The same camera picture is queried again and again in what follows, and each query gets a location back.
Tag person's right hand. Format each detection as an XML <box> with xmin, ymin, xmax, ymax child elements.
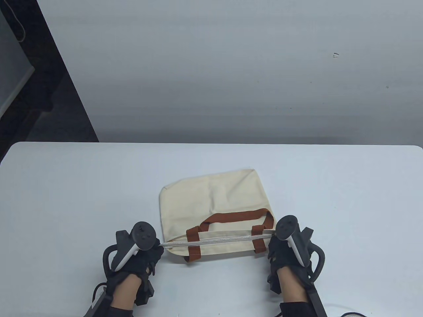
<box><xmin>266</xmin><ymin>236</ymin><xmax>313</xmax><ymax>282</ymax></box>

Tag person's left hand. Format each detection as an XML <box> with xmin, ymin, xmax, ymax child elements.
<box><xmin>106</xmin><ymin>238</ymin><xmax>165</xmax><ymax>288</ymax></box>

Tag cream canvas bag brown straps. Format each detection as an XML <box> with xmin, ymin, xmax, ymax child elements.
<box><xmin>159</xmin><ymin>168</ymin><xmax>276</xmax><ymax>265</ymax></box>

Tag person's right forearm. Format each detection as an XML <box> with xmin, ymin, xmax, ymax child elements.
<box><xmin>276</xmin><ymin>267</ymin><xmax>316</xmax><ymax>317</ymax></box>

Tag person's left forearm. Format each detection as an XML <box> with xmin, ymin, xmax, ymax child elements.
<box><xmin>107</xmin><ymin>273</ymin><xmax>143</xmax><ymax>317</ymax></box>

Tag dark grey left hand controller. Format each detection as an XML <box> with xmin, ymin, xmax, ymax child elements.
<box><xmin>103</xmin><ymin>221</ymin><xmax>158</xmax><ymax>275</ymax></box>

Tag dark grey hand controller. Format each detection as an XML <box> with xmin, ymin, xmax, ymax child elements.
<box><xmin>275</xmin><ymin>215</ymin><xmax>326</xmax><ymax>283</ymax></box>
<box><xmin>103</xmin><ymin>221</ymin><xmax>158</xmax><ymax>275</ymax></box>

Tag dark grey right hand controller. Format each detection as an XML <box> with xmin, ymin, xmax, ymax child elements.
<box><xmin>275</xmin><ymin>215</ymin><xmax>326</xmax><ymax>283</ymax></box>

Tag grey glass panel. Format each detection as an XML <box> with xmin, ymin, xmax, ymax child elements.
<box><xmin>0</xmin><ymin>13</ymin><xmax>34</xmax><ymax>117</ymax></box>

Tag black left wrist camera module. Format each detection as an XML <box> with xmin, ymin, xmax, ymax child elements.
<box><xmin>83</xmin><ymin>280</ymin><xmax>155</xmax><ymax>317</ymax></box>

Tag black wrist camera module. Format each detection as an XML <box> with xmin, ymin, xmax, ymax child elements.
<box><xmin>267</xmin><ymin>270</ymin><xmax>328</xmax><ymax>317</ymax></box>
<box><xmin>83</xmin><ymin>280</ymin><xmax>155</xmax><ymax>317</ymax></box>

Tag black right wrist camera module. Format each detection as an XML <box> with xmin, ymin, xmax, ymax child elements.
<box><xmin>267</xmin><ymin>270</ymin><xmax>328</xmax><ymax>317</ymax></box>

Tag thin white cord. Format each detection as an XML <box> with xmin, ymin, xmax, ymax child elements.
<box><xmin>3</xmin><ymin>0</ymin><xmax>27</xmax><ymax>42</ymax></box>

